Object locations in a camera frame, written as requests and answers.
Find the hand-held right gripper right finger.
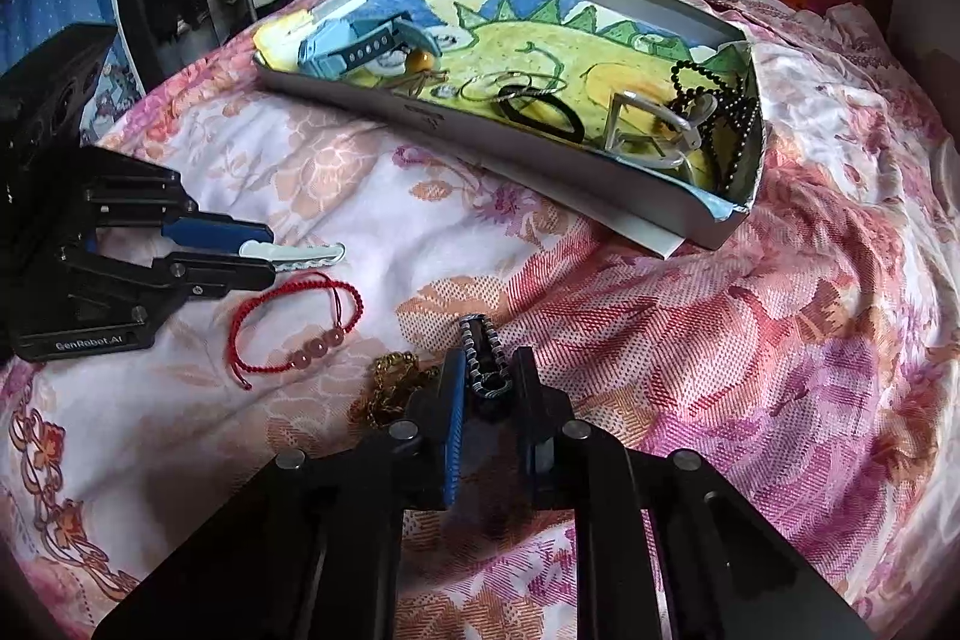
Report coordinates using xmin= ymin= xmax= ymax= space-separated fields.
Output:
xmin=512 ymin=346 xmax=878 ymax=640

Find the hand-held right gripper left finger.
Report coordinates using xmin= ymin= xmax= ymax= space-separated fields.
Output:
xmin=90 ymin=347 xmax=470 ymax=640

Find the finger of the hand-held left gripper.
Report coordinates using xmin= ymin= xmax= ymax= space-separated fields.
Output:
xmin=61 ymin=248 xmax=277 ymax=320
xmin=84 ymin=181 xmax=272 ymax=248

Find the black silver chain bracelet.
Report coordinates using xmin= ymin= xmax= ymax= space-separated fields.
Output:
xmin=459 ymin=314 xmax=518 ymax=420

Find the white hair clip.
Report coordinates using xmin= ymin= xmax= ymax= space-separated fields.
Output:
xmin=238 ymin=239 xmax=347 ymax=272

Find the blue smartwatch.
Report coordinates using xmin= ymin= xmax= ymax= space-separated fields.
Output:
xmin=296 ymin=10 xmax=443 ymax=82

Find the grey shallow box tray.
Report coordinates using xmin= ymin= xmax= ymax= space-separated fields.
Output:
xmin=251 ymin=0 xmax=766 ymax=251

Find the black hair tie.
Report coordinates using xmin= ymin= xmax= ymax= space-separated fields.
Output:
xmin=499 ymin=81 xmax=584 ymax=146

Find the thin silver hoop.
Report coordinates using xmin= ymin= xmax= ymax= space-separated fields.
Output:
xmin=459 ymin=70 xmax=567 ymax=105

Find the black bead necklace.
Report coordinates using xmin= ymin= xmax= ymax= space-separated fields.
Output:
xmin=667 ymin=56 xmax=762 ymax=191

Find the pink floral blanket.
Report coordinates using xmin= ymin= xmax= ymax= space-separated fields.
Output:
xmin=0 ymin=0 xmax=960 ymax=640

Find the white paper sheet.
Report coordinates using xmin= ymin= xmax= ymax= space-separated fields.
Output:
xmin=480 ymin=156 xmax=683 ymax=260

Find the crayon dinosaur drawing paper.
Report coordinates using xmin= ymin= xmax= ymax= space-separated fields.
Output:
xmin=255 ymin=0 xmax=755 ymax=214

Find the gold chain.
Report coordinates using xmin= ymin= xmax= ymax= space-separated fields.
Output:
xmin=364 ymin=351 xmax=443 ymax=431

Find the red string bead bracelet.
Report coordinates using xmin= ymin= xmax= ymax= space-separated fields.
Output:
xmin=229 ymin=271 xmax=362 ymax=392

